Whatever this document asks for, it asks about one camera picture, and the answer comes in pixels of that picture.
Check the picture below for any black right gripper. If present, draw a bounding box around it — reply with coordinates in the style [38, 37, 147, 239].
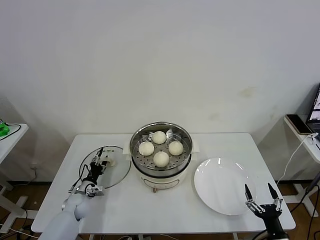
[244, 182, 284, 235]

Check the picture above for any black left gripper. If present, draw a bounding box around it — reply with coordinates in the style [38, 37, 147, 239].
[87, 147, 110, 185]

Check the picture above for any round glass pot lid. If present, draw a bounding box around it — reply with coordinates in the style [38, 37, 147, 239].
[79, 145, 133, 190]

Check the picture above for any white steamed baozi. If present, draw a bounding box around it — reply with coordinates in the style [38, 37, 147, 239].
[168, 140, 185, 156]
[152, 151, 170, 168]
[152, 130, 167, 145]
[138, 141, 155, 156]

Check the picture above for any stainless steel steamer basket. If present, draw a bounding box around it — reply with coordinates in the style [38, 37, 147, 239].
[123, 121, 202, 176]

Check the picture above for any large white round plate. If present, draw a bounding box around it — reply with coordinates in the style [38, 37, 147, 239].
[194, 156, 258, 216]

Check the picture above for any cream electric cooking pot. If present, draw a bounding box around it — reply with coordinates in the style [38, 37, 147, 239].
[127, 153, 198, 194]

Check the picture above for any white side table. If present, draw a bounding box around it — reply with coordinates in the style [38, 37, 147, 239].
[283, 114, 320, 206]
[0, 122, 38, 227]

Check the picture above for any black phone tan case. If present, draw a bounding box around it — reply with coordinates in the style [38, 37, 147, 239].
[286, 114, 314, 136]

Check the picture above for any green plastic bottle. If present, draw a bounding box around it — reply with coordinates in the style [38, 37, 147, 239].
[0, 117, 11, 137]

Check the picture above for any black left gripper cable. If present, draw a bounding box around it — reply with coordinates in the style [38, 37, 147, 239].
[68, 163, 91, 193]

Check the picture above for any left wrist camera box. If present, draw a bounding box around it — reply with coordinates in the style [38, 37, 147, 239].
[84, 184, 105, 198]

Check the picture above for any white charging cable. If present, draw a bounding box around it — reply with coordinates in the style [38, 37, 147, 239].
[276, 133, 320, 186]

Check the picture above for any thick black floor cable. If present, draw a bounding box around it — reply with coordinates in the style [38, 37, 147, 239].
[298, 173, 320, 218]

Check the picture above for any thin black cable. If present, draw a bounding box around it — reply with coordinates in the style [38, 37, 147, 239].
[5, 121, 23, 137]

